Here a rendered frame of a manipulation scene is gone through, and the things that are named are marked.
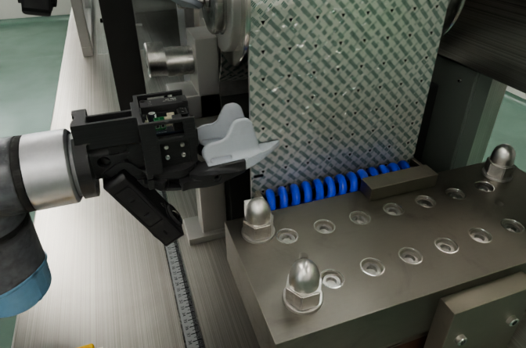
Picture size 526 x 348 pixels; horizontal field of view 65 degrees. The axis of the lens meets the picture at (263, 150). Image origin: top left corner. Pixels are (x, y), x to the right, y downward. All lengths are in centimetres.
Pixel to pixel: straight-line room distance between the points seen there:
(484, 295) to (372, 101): 24
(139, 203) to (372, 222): 25
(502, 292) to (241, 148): 29
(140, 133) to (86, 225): 34
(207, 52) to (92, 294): 34
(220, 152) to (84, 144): 13
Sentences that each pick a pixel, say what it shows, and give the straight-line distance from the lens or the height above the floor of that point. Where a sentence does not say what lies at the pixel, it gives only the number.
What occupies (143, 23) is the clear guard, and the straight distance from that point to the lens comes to 147.
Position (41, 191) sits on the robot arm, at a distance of 43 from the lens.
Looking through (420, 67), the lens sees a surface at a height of 117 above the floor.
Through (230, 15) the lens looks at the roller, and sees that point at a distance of 42.
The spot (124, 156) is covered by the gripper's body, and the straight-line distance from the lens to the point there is 43.
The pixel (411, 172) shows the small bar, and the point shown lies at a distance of 55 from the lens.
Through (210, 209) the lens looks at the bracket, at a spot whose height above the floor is 95.
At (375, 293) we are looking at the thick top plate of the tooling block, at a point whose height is 103.
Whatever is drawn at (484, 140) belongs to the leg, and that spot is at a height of 93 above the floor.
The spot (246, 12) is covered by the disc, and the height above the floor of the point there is 125.
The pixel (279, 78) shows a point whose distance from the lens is 45.
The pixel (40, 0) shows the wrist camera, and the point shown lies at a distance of 46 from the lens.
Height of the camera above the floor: 134
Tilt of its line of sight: 32 degrees down
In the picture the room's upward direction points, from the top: straight up
